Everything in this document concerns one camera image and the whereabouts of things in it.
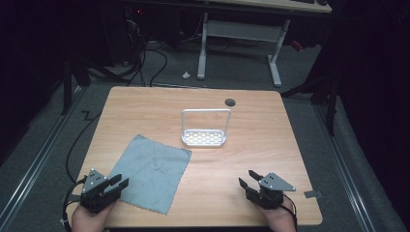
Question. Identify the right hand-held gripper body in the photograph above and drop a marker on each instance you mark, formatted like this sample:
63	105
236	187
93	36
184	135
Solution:
269	193

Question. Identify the white-framed desk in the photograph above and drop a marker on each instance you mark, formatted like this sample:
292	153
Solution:
243	32

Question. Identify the aluminium floor rail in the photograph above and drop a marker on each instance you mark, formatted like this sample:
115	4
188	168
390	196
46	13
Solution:
343	167
35	164

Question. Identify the person's right hand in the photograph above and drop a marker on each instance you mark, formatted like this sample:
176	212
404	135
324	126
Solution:
279	219

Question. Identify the person's left hand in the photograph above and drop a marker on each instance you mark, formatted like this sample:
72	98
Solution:
87	221

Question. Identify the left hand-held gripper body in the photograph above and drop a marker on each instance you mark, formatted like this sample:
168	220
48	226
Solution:
96	196

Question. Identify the black table grommet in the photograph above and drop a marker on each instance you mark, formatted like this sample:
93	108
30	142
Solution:
230	102

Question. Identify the black metal stand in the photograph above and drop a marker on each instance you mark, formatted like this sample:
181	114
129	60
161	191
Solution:
330	106
67	87

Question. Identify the grey-blue cloth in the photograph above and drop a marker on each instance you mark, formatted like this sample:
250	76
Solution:
151	172

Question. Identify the crumpled white paper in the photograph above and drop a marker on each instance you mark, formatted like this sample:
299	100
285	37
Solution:
186	75

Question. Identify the small red object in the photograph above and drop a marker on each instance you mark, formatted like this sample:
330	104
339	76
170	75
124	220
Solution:
297	45

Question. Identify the grey tape piece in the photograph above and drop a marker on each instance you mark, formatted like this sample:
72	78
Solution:
312	194

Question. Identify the black computer tower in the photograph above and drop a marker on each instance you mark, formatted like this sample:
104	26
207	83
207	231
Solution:
124	32

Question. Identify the white metal rack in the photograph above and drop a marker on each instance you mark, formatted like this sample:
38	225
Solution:
203	138

